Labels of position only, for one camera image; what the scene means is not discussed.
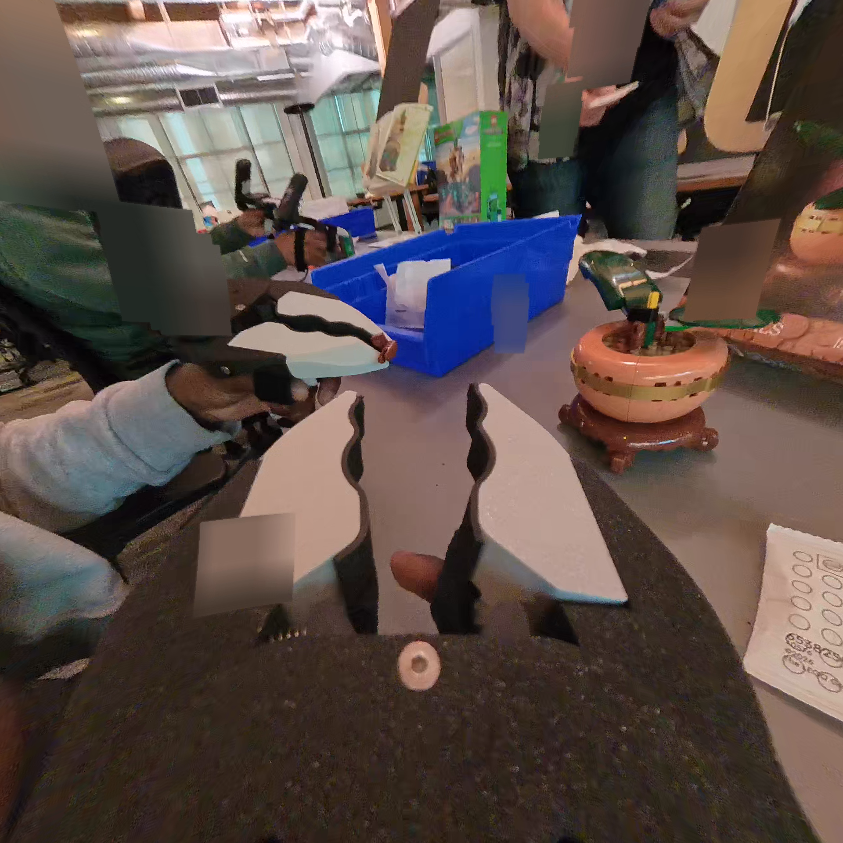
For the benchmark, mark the small blue storage bin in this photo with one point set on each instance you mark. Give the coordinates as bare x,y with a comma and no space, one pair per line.
355,222

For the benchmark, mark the person's left forearm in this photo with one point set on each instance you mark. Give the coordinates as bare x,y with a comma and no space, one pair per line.
99,441

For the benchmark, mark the small brown toy brick piece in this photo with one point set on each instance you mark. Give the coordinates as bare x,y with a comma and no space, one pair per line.
385,348

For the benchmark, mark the person's left hand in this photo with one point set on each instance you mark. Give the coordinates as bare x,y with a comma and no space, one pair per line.
211,395

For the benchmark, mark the white plastic bag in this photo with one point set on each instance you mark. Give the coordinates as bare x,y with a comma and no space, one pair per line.
411,290

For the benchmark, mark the grey desk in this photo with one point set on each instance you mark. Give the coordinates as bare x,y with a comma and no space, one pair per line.
658,527

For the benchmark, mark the black floor pole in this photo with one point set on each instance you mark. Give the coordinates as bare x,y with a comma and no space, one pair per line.
307,141

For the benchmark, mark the large blue storage bin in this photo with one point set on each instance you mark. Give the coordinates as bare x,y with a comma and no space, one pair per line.
474,316

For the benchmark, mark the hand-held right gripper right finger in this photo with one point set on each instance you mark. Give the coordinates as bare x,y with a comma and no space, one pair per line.
533,500

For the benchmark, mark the crumpled white paper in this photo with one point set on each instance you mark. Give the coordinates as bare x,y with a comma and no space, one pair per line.
625,247

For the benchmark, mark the picture box on stand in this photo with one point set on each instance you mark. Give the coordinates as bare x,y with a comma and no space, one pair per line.
395,145

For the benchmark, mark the white phone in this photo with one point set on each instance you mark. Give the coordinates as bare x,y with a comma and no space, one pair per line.
612,95

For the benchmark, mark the green toy box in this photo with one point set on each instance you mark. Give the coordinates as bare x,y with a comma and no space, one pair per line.
471,171

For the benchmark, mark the person's right hand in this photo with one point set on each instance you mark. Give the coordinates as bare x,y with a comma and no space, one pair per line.
418,573

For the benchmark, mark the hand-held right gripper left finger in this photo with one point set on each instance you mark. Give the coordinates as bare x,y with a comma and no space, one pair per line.
309,474

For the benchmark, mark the person's pale hooded sweater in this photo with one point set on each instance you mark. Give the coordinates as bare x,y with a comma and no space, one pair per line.
52,573

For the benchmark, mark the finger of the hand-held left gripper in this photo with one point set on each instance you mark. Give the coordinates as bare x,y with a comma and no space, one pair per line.
316,308
329,355

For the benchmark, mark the white printed paper bag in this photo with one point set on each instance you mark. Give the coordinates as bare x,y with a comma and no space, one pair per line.
803,612

